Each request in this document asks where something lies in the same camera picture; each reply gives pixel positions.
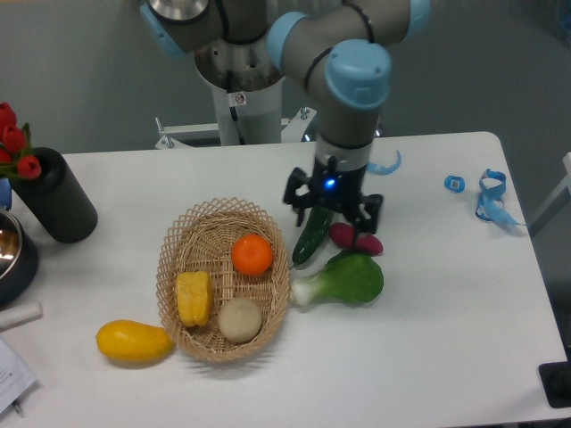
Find purple sweet potato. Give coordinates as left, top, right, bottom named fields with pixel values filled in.
left=328, top=222, right=384, bottom=256

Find small blue tape roll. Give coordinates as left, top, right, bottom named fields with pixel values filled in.
left=443, top=175, right=466, bottom=193

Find white paper sheet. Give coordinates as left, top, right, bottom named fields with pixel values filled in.
left=0, top=339, right=37, bottom=411

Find red tulip flowers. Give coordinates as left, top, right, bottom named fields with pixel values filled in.
left=1, top=102, right=42, bottom=180

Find crumpled blue tape strip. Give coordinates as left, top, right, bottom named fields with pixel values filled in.
left=475, top=169, right=525, bottom=227

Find green bok choy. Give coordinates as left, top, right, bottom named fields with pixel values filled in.
left=290, top=251, right=385, bottom=306

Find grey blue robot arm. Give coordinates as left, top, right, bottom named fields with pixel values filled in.
left=140, top=1, right=431, bottom=234

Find black device at edge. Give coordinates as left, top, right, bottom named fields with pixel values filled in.
left=538, top=361, right=570, bottom=408

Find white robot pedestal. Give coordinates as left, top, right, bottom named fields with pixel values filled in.
left=194, top=39, right=322, bottom=146

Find yellow bell pepper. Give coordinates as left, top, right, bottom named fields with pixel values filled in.
left=176, top=271, right=213, bottom=327

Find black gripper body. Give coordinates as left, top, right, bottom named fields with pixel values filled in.
left=283, top=156, right=384, bottom=233

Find dark metal bowl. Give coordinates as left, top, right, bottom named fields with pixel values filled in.
left=1, top=210, right=39, bottom=307

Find white paper roll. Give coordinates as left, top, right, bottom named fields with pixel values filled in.
left=0, top=302, right=43, bottom=331

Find dark green cucumber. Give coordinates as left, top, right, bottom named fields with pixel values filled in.
left=292, top=207, right=335, bottom=267

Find black cylindrical vase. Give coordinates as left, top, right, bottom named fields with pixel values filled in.
left=10, top=147, right=98, bottom=243

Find beige round potato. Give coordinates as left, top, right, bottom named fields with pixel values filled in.
left=218, top=298, right=262, bottom=343

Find woven wicker basket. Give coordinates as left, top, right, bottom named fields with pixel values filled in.
left=156, top=198, right=290, bottom=363

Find yellow squash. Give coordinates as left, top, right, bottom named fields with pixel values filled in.
left=95, top=319, right=175, bottom=362

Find orange fruit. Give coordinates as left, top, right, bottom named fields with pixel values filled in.
left=230, top=234, right=273, bottom=276

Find blue object at left edge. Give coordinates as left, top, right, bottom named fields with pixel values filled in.
left=0, top=178, right=12, bottom=210

